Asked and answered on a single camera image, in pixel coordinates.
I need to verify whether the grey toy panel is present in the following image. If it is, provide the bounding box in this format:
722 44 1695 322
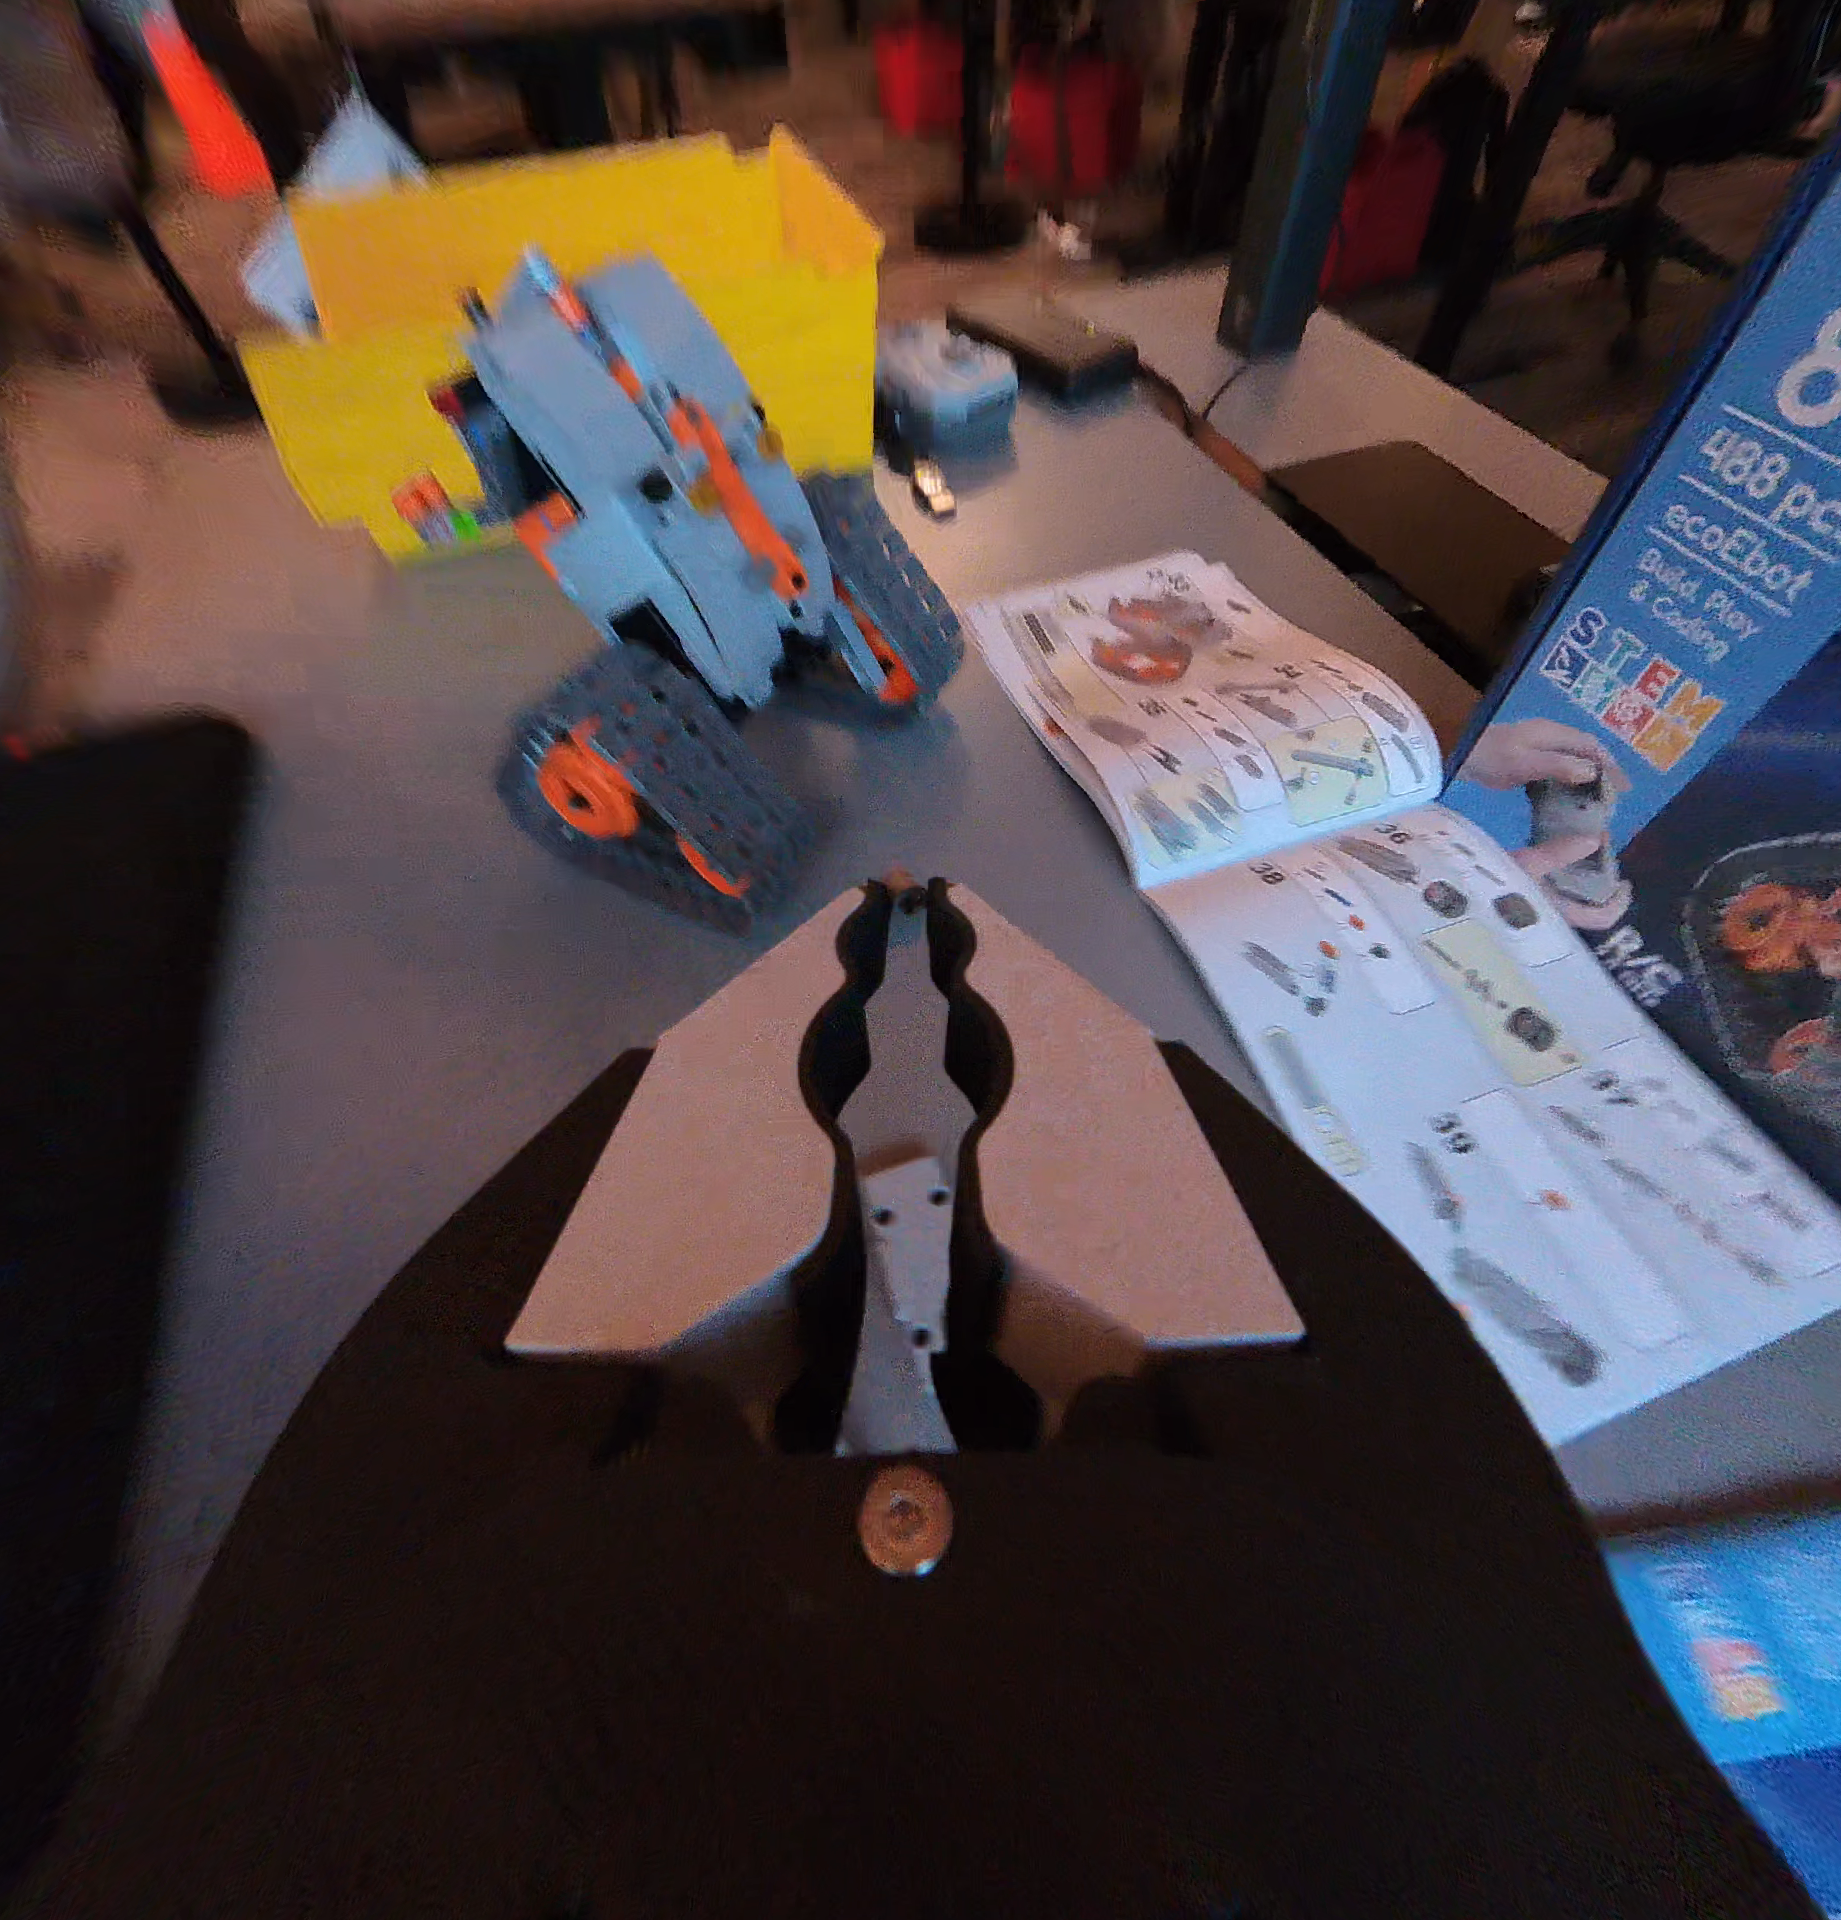
839 1149 959 1459

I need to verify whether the blue leaflet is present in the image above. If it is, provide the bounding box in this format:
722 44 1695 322
1603 1499 1841 1920

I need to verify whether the dark monitor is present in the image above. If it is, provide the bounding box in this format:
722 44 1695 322
1219 0 1402 360

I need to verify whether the black flat device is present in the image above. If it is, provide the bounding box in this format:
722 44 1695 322
1264 441 1574 647

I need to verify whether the grey orange tracked toy robot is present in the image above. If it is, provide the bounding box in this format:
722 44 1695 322
492 248 968 938

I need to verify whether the black perforated chair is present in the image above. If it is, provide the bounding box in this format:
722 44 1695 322
0 716 261 1876

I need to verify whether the neighbouring grey desk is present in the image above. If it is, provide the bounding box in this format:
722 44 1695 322
1012 256 1611 662

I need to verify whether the blue robot kit box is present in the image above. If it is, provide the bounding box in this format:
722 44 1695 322
1439 92 1841 1249

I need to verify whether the yellow storage bin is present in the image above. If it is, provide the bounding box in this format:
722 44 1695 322
239 127 885 565

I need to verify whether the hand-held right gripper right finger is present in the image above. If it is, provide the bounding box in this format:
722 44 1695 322
929 877 1305 1442

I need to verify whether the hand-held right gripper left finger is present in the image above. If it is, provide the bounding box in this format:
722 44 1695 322
504 881 892 1451

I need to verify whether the black power cable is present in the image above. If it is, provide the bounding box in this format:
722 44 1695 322
1137 353 1274 488

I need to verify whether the black office chair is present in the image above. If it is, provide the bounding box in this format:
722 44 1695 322
1521 32 1841 362

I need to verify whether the orange traffic cone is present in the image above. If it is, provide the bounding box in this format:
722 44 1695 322
139 0 278 199

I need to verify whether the open instruction booklet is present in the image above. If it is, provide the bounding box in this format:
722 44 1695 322
963 552 1841 1451

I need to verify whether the grey toy motor block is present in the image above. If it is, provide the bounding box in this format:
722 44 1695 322
875 319 1020 461

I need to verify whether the black power adapter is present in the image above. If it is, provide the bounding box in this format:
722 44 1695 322
950 293 1141 399

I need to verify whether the red storage bin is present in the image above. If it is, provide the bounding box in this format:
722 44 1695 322
1322 127 1448 296
875 8 965 137
1005 44 1141 190

